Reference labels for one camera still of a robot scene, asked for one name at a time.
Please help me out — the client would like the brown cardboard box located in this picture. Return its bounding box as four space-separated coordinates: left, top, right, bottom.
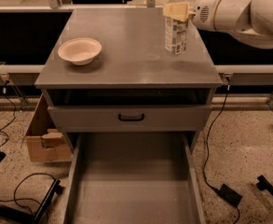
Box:
25 96 72 162

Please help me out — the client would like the open grey middle drawer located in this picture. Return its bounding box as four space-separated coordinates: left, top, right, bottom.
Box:
61 133 207 224

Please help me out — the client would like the black stand base left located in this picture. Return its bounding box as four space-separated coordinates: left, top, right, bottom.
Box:
0 178 62 224

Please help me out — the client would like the closed grey upper drawer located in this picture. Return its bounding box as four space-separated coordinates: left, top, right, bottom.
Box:
48 105 212 133

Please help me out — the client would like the black stand leg right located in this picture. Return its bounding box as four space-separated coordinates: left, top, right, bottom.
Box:
256 175 273 196

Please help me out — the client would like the black cable left floor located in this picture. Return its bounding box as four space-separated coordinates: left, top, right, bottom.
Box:
0 172 57 224

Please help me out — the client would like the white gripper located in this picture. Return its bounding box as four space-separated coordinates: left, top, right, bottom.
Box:
163 0 221 32

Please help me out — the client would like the black power adapter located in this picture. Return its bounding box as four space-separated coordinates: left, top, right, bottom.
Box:
218 184 242 207

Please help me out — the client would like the clear plastic water bottle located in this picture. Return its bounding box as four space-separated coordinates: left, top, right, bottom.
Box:
165 0 188 55

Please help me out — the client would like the white paper bowl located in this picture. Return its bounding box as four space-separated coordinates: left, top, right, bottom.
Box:
58 37 102 65

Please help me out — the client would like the grey drawer cabinet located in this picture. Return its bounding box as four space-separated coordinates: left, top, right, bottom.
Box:
35 7 222 146

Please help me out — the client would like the black wall cable left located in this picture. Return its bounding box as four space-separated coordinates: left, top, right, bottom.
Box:
0 79 18 149

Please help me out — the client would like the black drawer handle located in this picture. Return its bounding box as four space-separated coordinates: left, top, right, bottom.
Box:
117 114 145 122

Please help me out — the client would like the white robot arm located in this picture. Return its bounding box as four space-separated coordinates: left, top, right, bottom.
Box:
163 0 273 49

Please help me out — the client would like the black power cable right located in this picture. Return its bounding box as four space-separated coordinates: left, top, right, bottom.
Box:
202 77 240 224

